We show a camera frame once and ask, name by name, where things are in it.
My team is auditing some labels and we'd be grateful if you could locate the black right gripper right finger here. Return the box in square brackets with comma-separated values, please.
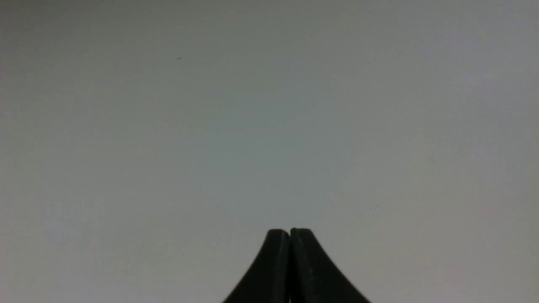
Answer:
[289, 228, 369, 303]

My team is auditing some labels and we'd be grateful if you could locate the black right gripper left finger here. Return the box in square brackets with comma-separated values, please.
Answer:
[224, 229, 290, 303]

